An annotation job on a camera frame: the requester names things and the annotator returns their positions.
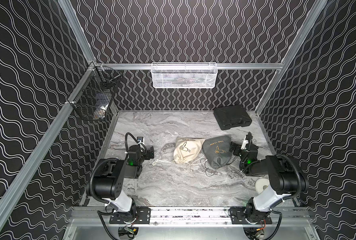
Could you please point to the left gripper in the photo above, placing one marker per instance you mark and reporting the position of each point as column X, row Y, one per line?
column 148, row 151

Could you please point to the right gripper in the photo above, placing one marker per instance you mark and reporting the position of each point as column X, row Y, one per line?
column 237, row 147

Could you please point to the grey hair dryer bag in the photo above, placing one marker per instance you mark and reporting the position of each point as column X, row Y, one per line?
column 218, row 153

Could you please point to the beige hair dryer bag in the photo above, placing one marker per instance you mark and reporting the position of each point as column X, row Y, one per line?
column 184, row 151

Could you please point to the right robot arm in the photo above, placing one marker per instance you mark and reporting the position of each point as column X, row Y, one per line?
column 286, row 180

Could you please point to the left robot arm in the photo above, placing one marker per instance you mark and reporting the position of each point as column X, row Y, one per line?
column 107, row 180

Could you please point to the white tape roll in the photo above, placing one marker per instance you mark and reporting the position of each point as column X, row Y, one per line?
column 261, row 184

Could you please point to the black plastic case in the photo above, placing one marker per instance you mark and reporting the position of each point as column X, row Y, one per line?
column 231, row 117

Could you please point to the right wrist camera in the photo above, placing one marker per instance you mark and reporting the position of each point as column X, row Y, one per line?
column 247, row 142

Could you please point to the black wire basket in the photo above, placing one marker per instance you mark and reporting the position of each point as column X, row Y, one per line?
column 95, row 99

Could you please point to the white wire basket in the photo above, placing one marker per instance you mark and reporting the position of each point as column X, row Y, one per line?
column 184, row 75

